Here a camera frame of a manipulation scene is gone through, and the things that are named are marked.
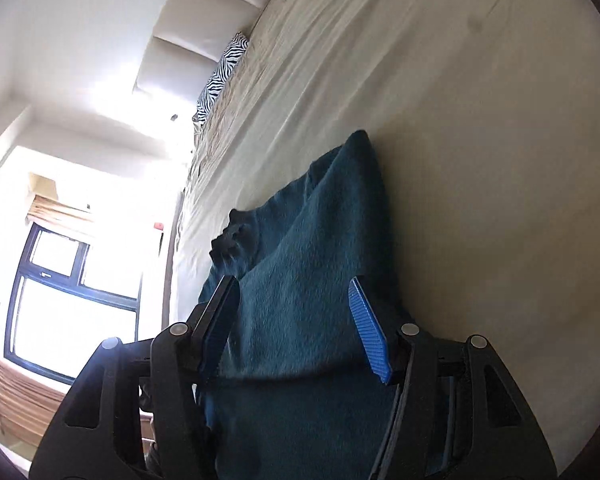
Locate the dark framed window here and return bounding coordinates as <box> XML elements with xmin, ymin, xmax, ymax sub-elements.
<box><xmin>2</xmin><ymin>225</ymin><xmax>146</xmax><ymax>386</ymax></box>

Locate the beige padded headboard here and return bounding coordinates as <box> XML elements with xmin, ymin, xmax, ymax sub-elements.
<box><xmin>135</xmin><ymin>0</ymin><xmax>276</xmax><ymax>111</ymax></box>

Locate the beige curtain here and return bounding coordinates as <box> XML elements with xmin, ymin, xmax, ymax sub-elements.
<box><xmin>0</xmin><ymin>357</ymin><xmax>67</xmax><ymax>447</ymax></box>
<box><xmin>25</xmin><ymin>172</ymin><xmax>96</xmax><ymax>228</ymax></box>

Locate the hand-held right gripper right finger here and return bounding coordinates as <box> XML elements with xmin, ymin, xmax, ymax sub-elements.
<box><xmin>347</xmin><ymin>276</ymin><xmax>561</xmax><ymax>480</ymax></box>

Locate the bed with beige sheet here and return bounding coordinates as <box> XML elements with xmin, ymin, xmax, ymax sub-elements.
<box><xmin>167</xmin><ymin>0</ymin><xmax>600</xmax><ymax>480</ymax></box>

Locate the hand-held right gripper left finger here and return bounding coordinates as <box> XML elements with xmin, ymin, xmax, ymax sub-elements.
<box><xmin>29</xmin><ymin>275</ymin><xmax>242</xmax><ymax>480</ymax></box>

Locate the dark teal knitted sweater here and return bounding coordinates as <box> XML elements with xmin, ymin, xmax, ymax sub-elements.
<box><xmin>197</xmin><ymin>130</ymin><xmax>461</xmax><ymax>480</ymax></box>

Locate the zebra print pillow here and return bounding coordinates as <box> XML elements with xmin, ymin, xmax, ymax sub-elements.
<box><xmin>195</xmin><ymin>32</ymin><xmax>251</xmax><ymax>123</ymax></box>

